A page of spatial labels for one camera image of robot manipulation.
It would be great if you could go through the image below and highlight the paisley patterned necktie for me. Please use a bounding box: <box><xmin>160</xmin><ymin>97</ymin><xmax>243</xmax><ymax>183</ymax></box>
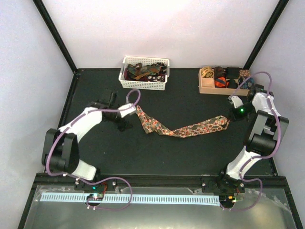
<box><xmin>136</xmin><ymin>106</ymin><xmax>230</xmax><ymax>138</ymax></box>

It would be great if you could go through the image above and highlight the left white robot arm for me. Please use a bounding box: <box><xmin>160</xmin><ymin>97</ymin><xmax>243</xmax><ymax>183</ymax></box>
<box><xmin>41</xmin><ymin>91</ymin><xmax>138</xmax><ymax>190</ymax></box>

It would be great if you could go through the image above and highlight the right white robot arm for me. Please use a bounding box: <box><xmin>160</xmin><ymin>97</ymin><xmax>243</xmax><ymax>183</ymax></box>
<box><xmin>216</xmin><ymin>85</ymin><xmax>289</xmax><ymax>192</ymax></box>

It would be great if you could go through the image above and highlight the pile of ties in basket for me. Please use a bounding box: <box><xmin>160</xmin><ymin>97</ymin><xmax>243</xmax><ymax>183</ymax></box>
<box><xmin>123</xmin><ymin>62</ymin><xmax>167</xmax><ymax>83</ymax></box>

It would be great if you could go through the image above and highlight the black rolled tie front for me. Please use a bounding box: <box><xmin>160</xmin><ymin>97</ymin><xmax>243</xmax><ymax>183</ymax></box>
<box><xmin>227</xmin><ymin>79</ymin><xmax>239</xmax><ymax>89</ymax></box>

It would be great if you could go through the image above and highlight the black rolled tie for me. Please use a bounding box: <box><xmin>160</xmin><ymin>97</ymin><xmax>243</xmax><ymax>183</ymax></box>
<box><xmin>227</xmin><ymin>79</ymin><xmax>239</xmax><ymax>89</ymax></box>
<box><xmin>225</xmin><ymin>67</ymin><xmax>241</xmax><ymax>79</ymax></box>

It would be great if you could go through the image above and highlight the blue patterned rolled tie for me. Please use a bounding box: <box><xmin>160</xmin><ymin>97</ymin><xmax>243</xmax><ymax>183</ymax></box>
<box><xmin>238</xmin><ymin>77</ymin><xmax>254</xmax><ymax>89</ymax></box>

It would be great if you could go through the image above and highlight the orange blue rolled tie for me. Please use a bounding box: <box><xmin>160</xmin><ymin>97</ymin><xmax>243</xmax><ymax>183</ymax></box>
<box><xmin>214</xmin><ymin>77</ymin><xmax>227</xmax><ymax>88</ymax></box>

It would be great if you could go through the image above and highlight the wooden compartment tray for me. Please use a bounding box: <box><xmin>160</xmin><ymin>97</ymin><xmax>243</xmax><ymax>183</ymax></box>
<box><xmin>198</xmin><ymin>68</ymin><xmax>249</xmax><ymax>96</ymax></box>

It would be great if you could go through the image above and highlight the brown patterned rolled tie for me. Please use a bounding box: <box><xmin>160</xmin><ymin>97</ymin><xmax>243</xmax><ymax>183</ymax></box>
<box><xmin>239</xmin><ymin>69</ymin><xmax>251</xmax><ymax>78</ymax></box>

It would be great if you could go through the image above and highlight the dark red rolled tie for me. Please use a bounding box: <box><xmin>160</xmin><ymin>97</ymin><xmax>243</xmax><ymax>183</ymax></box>
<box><xmin>213</xmin><ymin>66</ymin><xmax>226</xmax><ymax>79</ymax></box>

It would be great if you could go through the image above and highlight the white plastic basket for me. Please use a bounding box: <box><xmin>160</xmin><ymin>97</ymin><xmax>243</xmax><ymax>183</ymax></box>
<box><xmin>119</xmin><ymin>56</ymin><xmax>170</xmax><ymax>91</ymax></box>

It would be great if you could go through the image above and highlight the clear acrylic sheet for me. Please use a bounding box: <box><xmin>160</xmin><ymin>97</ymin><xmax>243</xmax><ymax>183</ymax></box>
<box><xmin>23</xmin><ymin>186</ymin><xmax>297</xmax><ymax>229</ymax></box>

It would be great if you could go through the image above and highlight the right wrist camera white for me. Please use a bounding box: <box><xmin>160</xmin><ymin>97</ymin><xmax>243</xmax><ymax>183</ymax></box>
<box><xmin>228</xmin><ymin>95</ymin><xmax>243</xmax><ymax>109</ymax></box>

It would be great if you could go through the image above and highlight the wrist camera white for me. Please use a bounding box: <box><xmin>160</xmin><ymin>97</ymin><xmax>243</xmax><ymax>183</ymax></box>
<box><xmin>228</xmin><ymin>95</ymin><xmax>243</xmax><ymax>109</ymax></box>
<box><xmin>118</xmin><ymin>103</ymin><xmax>136</xmax><ymax>118</ymax></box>

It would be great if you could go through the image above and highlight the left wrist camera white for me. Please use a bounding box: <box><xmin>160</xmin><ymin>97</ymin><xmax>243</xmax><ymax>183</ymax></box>
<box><xmin>118</xmin><ymin>103</ymin><xmax>136</xmax><ymax>118</ymax></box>

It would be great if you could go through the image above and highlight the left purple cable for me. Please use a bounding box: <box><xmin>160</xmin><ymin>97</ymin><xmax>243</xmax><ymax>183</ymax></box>
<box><xmin>45</xmin><ymin>89</ymin><xmax>142</xmax><ymax>212</ymax></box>

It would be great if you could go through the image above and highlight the purple cable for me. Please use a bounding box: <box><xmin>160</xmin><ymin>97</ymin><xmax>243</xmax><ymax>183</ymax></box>
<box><xmin>45</xmin><ymin>89</ymin><xmax>142</xmax><ymax>212</ymax></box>
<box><xmin>219</xmin><ymin>71</ymin><xmax>283</xmax><ymax>212</ymax></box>

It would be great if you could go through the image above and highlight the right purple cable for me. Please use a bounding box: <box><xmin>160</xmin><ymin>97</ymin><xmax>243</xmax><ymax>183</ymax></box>
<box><xmin>219</xmin><ymin>71</ymin><xmax>283</xmax><ymax>212</ymax></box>

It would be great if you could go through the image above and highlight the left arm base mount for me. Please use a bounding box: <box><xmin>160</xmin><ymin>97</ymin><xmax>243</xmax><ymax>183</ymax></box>
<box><xmin>74</xmin><ymin>178</ymin><xmax>118</xmax><ymax>192</ymax></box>

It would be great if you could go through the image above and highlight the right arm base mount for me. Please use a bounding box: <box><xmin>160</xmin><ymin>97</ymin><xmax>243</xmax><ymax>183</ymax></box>
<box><xmin>201</xmin><ymin>176</ymin><xmax>245</xmax><ymax>195</ymax></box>

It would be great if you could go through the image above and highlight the white slotted cable duct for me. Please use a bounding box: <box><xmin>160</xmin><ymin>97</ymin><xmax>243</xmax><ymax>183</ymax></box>
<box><xmin>39</xmin><ymin>193</ymin><xmax>220</xmax><ymax>207</ymax></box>

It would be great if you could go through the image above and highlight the right black frame post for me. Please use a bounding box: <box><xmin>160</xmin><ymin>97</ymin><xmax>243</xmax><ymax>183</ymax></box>
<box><xmin>243</xmin><ymin>0</ymin><xmax>289</xmax><ymax>70</ymax></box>

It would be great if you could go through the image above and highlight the black frame post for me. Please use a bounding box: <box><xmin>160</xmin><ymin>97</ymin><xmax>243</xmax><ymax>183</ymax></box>
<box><xmin>33</xmin><ymin>0</ymin><xmax>77</xmax><ymax>73</ymax></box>
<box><xmin>243</xmin><ymin>0</ymin><xmax>289</xmax><ymax>70</ymax></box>

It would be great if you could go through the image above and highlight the left black frame post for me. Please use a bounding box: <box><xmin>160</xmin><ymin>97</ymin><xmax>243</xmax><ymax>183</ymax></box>
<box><xmin>33</xmin><ymin>0</ymin><xmax>77</xmax><ymax>73</ymax></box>

